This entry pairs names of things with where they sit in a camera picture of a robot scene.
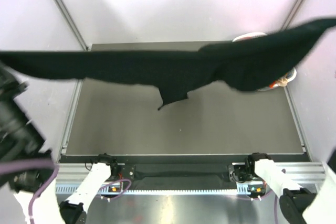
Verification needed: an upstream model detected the black t shirt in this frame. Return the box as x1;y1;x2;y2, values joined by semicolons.
1;17;335;105

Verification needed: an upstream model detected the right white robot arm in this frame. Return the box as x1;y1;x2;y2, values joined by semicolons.
246;152;335;223

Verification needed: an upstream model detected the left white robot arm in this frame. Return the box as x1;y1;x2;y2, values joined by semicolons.
1;65;118;223

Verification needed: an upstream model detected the orange t shirt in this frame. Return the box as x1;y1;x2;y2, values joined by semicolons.
268;82;278;89

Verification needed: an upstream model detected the beige garment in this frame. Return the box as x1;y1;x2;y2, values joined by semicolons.
277;77;290;87

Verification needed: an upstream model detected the white laundry basket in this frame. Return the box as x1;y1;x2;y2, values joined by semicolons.
232;31;297;92

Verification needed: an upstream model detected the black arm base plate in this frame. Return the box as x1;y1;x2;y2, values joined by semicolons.
84;154;251;184

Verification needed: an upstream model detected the grey slotted cable duct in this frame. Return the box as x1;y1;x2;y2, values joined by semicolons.
55;183;252;195

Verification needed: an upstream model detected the aluminium frame rail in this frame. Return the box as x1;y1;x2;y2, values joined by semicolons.
56;162;325;184

